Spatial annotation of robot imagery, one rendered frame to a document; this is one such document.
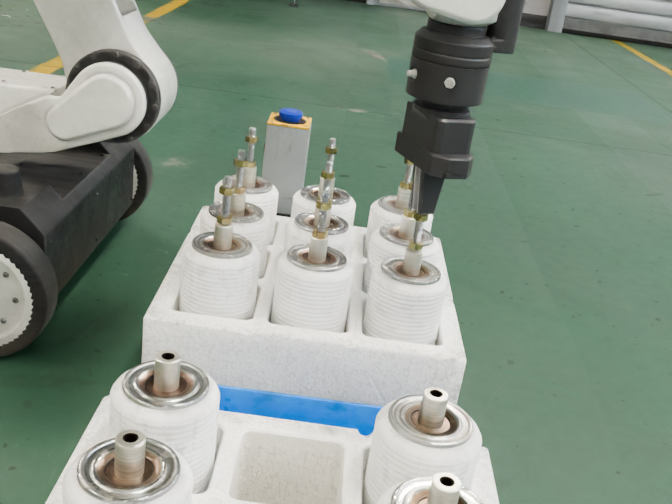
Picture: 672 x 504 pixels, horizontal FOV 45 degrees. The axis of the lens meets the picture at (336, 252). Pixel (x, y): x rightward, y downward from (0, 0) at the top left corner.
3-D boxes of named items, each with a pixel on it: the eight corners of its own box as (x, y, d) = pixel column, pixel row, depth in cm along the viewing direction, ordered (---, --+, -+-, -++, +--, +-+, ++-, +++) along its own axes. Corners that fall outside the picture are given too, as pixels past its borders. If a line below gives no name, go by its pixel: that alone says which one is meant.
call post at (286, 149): (248, 293, 146) (266, 124, 133) (253, 277, 152) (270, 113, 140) (288, 299, 146) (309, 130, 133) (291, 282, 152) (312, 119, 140)
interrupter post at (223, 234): (228, 243, 103) (230, 219, 102) (234, 251, 101) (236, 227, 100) (210, 244, 102) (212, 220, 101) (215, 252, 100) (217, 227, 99)
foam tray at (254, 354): (137, 441, 104) (142, 316, 97) (195, 302, 140) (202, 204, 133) (440, 480, 105) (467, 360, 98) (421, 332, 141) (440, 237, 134)
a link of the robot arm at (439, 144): (492, 180, 93) (515, 75, 88) (417, 180, 89) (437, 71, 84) (439, 146, 103) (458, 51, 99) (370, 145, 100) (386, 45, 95)
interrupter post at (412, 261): (409, 279, 101) (413, 254, 99) (396, 271, 102) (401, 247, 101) (423, 276, 102) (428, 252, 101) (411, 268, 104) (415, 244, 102)
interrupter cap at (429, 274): (406, 291, 97) (407, 286, 97) (368, 265, 103) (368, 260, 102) (452, 281, 102) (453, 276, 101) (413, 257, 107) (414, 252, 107)
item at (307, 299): (350, 391, 108) (370, 268, 101) (291, 410, 103) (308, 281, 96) (307, 356, 115) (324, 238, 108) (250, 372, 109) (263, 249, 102)
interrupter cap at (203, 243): (242, 234, 106) (242, 229, 106) (260, 259, 100) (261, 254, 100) (184, 237, 103) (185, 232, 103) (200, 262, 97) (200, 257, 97)
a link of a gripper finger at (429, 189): (412, 212, 98) (421, 162, 95) (435, 211, 99) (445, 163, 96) (418, 217, 96) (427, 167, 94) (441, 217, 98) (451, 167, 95)
